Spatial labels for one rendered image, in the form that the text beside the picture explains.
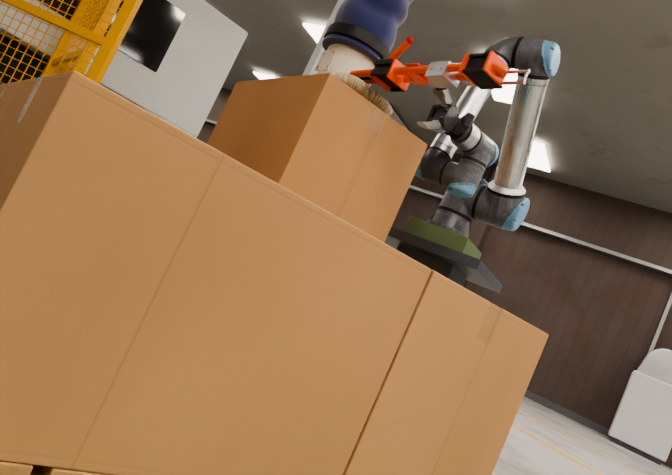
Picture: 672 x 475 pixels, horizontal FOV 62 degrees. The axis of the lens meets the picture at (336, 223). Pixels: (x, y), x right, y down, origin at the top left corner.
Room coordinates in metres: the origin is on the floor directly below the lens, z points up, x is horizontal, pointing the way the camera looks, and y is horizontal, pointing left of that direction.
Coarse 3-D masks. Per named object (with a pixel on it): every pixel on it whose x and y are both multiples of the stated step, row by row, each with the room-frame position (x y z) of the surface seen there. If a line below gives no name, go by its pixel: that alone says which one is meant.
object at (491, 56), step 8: (464, 56) 1.31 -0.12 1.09; (472, 56) 1.30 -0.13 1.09; (480, 56) 1.28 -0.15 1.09; (488, 56) 1.24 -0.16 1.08; (496, 56) 1.25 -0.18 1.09; (464, 64) 1.30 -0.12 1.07; (472, 64) 1.29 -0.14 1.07; (480, 64) 1.27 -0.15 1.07; (488, 64) 1.24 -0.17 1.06; (504, 64) 1.27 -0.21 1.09; (464, 72) 1.30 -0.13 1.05; (472, 72) 1.28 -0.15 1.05; (480, 72) 1.27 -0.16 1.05; (488, 72) 1.25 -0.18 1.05; (496, 72) 1.26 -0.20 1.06; (472, 80) 1.32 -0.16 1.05; (480, 80) 1.30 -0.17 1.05; (488, 80) 1.29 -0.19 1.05; (496, 80) 1.27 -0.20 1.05
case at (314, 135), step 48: (240, 96) 1.81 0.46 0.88; (288, 96) 1.54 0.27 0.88; (336, 96) 1.43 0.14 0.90; (240, 144) 1.67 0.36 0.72; (288, 144) 1.44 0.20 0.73; (336, 144) 1.46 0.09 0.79; (384, 144) 1.55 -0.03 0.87; (336, 192) 1.50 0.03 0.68; (384, 192) 1.59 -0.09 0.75; (384, 240) 1.63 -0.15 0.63
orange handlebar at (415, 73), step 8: (408, 64) 1.49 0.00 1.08; (416, 64) 1.46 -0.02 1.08; (448, 64) 1.36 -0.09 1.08; (456, 64) 1.34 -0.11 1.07; (496, 64) 1.24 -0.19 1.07; (352, 72) 1.69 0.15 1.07; (360, 72) 1.66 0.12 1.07; (368, 72) 1.63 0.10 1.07; (400, 72) 1.51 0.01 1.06; (408, 72) 1.47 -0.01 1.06; (416, 72) 1.46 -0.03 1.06; (424, 72) 1.44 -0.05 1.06; (504, 72) 1.25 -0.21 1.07; (368, 80) 1.68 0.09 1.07; (408, 80) 1.54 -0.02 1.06; (416, 80) 1.50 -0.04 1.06; (424, 80) 1.48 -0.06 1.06; (464, 80) 1.38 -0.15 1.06
